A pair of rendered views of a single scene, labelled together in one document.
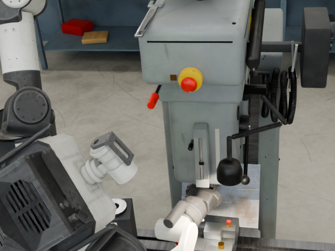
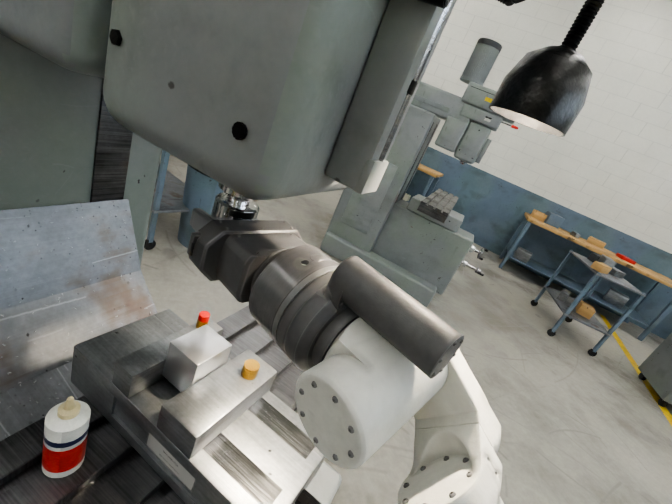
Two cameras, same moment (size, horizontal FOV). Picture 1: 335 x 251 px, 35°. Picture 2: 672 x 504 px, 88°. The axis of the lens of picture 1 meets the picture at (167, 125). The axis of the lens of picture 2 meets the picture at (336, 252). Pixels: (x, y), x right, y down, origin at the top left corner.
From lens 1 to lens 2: 1.58 m
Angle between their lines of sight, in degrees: 75
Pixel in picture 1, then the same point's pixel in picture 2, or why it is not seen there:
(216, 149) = not seen: hidden behind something
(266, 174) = (135, 218)
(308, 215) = not seen: hidden behind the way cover
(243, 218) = (127, 316)
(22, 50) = not seen: outside the picture
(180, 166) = (309, 114)
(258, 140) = (131, 141)
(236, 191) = (90, 268)
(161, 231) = (390, 419)
